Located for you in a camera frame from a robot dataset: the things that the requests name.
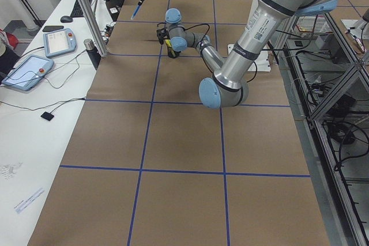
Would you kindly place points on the brown paper table cover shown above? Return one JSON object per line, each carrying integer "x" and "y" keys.
{"x": 178, "y": 148}

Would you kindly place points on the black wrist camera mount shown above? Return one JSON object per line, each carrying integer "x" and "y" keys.
{"x": 162, "y": 35}

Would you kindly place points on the black smartphone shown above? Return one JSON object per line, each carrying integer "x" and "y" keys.
{"x": 51, "y": 28}

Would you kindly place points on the teach pendant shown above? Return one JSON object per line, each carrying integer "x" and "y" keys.
{"x": 59, "y": 42}
{"x": 28, "y": 73}

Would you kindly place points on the aluminium frame post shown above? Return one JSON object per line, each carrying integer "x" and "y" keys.
{"x": 93, "y": 27}

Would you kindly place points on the lower teach pendant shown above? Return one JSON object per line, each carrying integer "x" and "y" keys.
{"x": 28, "y": 73}

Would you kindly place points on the blue tape grid lines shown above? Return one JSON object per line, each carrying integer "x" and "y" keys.
{"x": 147, "y": 130}

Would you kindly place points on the upper teach pendant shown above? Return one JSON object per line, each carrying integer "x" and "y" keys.
{"x": 59, "y": 42}

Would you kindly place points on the blue highlighter pen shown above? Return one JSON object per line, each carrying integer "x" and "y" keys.
{"x": 135, "y": 12}

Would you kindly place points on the black mesh pen cup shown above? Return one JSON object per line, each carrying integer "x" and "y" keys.
{"x": 172, "y": 53}

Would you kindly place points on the black computer mouse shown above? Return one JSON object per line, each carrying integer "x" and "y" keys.
{"x": 66, "y": 19}

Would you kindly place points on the black metal water bottle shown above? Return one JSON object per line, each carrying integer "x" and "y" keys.
{"x": 92, "y": 52}

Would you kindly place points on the small black square pad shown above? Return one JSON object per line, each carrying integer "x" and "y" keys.
{"x": 47, "y": 116}

